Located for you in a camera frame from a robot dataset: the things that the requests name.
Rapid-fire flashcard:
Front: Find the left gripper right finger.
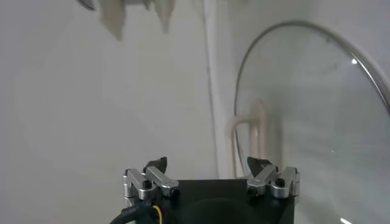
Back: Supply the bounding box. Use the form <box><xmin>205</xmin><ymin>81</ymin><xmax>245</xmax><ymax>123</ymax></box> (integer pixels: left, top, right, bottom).
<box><xmin>246</xmin><ymin>156</ymin><xmax>301</xmax><ymax>199</ymax></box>

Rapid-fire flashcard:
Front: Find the glass lid with cream handle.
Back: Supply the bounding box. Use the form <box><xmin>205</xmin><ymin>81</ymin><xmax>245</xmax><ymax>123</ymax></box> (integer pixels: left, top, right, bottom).
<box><xmin>227</xmin><ymin>20</ymin><xmax>390</xmax><ymax>224</ymax></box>

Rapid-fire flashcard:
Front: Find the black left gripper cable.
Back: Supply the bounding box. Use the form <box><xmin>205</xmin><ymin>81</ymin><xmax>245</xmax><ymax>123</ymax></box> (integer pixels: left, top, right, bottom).
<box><xmin>108</xmin><ymin>203</ymin><xmax>167</xmax><ymax>224</ymax></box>

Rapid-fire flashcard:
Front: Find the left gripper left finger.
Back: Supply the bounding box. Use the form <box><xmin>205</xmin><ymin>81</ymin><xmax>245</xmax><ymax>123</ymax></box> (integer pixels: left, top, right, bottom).
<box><xmin>121</xmin><ymin>156</ymin><xmax>180</xmax><ymax>208</ymax></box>

